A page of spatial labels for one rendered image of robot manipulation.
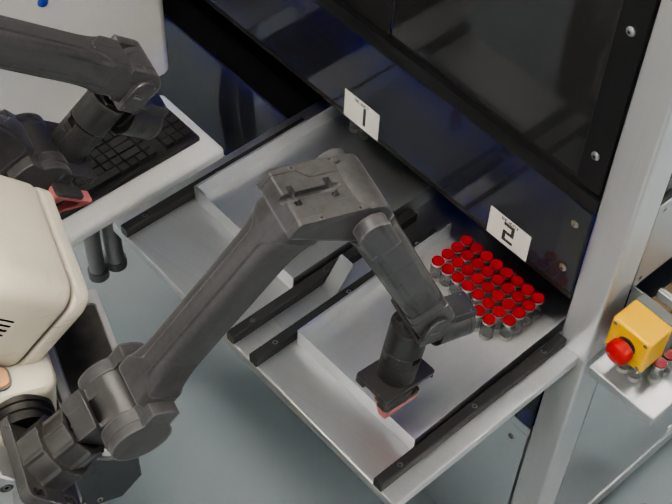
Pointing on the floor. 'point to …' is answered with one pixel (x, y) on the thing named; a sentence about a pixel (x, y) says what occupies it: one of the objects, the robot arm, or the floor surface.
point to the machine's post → (607, 265)
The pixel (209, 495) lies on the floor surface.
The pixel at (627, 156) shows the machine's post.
